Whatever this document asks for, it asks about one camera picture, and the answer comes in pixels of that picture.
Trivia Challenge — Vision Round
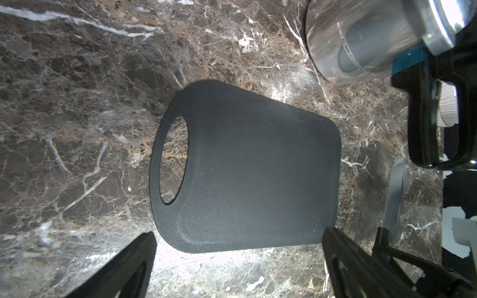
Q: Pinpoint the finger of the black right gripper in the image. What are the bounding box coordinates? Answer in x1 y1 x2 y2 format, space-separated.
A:
372 227 477 298

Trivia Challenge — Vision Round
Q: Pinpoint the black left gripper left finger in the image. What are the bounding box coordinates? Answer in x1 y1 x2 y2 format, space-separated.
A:
67 232 157 298

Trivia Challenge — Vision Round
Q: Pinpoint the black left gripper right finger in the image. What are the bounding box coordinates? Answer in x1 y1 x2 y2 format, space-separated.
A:
322 227 420 298

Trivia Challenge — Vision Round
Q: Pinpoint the knife with black handle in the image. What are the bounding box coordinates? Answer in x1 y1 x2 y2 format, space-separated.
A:
383 157 406 243

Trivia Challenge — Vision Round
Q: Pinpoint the dark grey cutting board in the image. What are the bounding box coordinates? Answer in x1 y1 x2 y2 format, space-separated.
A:
150 80 342 253

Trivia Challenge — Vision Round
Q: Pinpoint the pink striped ceramic bowl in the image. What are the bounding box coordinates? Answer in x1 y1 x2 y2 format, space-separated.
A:
437 81 458 127

